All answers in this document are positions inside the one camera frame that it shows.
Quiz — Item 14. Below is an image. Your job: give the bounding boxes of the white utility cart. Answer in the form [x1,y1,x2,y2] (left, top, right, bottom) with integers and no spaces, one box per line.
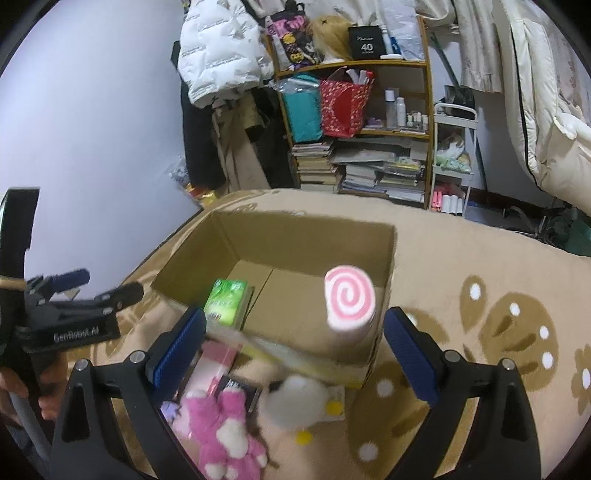
[431,102,476,217]

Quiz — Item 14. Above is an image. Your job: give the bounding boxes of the clear plastic bag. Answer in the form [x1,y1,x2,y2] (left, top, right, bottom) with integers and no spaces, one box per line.
[367,0,426,61]

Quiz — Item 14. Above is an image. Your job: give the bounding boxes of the pink fluffy plush toy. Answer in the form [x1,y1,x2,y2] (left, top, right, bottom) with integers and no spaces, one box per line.
[173,388,269,480]

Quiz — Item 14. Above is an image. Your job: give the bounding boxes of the beige hanging coat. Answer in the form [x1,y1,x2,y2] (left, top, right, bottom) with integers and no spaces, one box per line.
[210,99,278,195]

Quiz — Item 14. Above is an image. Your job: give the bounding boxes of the beige printed blanket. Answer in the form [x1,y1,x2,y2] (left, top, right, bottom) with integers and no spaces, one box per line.
[90,187,591,480]

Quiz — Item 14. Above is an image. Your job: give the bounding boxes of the pink swirl roll plush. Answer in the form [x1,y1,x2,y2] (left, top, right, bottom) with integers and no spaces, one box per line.
[323,264,380,344]

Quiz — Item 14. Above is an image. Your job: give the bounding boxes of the person's left hand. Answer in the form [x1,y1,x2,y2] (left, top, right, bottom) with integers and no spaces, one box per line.
[0,360,68,422]

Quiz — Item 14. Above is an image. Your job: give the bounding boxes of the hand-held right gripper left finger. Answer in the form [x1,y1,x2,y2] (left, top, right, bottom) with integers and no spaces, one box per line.
[48,307,208,480]

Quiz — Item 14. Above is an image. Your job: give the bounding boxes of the pink tissue pack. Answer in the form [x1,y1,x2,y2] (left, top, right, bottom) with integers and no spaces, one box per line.
[185,339,241,398]

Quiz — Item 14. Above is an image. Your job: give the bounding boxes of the blonde wig head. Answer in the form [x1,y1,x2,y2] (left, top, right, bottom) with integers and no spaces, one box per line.
[307,15,354,65]

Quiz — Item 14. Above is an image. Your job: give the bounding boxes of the dark green bag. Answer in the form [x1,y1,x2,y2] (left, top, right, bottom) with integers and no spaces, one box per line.
[551,208,591,257]

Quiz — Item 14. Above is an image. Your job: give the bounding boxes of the wooden shelf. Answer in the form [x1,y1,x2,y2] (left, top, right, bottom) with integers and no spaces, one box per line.
[263,16,437,210]

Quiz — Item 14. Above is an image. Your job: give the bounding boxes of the cream patterned curtain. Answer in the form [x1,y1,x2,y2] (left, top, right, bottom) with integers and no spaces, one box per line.
[416,0,509,93]

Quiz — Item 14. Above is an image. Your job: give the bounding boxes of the grey tube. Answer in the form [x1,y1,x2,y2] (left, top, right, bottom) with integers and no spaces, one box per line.
[8,390,52,480]

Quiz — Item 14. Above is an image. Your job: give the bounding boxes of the teal bag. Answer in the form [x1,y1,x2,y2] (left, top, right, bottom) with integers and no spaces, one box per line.
[277,74,324,143]

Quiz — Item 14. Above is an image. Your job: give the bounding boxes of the black box white print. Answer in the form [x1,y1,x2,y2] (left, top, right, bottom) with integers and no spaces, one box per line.
[347,25,386,61]

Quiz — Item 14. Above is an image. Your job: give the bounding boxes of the small black box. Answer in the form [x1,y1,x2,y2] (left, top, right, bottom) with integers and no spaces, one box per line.
[215,375,259,414]

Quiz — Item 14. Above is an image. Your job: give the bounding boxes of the white puffer jacket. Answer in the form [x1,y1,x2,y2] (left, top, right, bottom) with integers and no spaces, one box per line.
[178,0,275,109]

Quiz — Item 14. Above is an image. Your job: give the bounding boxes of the cream long padded coat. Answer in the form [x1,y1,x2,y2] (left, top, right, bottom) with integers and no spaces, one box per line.
[501,0,591,213]

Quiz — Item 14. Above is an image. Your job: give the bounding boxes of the wide stack of books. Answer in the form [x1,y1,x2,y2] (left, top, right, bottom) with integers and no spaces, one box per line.
[335,138,430,204]

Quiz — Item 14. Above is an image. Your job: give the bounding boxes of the purple white packet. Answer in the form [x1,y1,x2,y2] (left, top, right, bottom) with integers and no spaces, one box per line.
[158,401,182,428]

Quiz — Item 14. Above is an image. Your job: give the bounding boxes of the green tissue pack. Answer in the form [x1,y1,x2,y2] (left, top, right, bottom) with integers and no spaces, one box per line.
[203,278,254,330]

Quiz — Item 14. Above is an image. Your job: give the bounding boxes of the white green packets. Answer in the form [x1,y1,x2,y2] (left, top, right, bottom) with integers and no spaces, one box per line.
[436,134,472,171]

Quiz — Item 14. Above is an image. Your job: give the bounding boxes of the pink and white rolls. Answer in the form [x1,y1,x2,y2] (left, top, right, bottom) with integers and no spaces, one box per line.
[431,184,467,215]

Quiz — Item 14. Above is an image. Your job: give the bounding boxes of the printed cardboard box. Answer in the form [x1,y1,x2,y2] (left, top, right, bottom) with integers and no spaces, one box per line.
[151,210,398,388]

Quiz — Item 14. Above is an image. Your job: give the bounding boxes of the black hanging coat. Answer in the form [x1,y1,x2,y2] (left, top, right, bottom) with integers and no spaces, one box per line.
[178,41,232,190]

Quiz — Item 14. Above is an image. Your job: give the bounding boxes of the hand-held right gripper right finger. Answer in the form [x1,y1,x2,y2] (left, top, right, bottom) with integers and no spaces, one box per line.
[383,307,543,480]

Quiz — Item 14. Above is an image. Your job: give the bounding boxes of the red gift bag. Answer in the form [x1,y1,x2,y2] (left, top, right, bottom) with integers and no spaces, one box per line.
[318,67,374,139]

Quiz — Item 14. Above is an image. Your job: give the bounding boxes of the black pink printed bag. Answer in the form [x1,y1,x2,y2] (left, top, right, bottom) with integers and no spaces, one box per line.
[265,2,324,70]

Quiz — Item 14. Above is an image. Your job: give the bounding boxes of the pile of colourful packets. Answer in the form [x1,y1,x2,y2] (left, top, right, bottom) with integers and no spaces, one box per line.
[171,157,218,204]

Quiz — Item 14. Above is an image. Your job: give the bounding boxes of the white duck plush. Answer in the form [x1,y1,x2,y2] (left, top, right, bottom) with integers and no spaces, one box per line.
[259,374,346,446]

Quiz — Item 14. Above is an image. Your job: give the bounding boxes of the narrow stack of books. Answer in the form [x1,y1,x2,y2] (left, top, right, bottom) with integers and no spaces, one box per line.
[291,141,340,188]

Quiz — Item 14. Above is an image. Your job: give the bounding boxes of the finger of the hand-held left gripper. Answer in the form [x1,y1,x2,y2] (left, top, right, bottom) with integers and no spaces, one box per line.
[27,269,92,301]
[46,282,145,319]

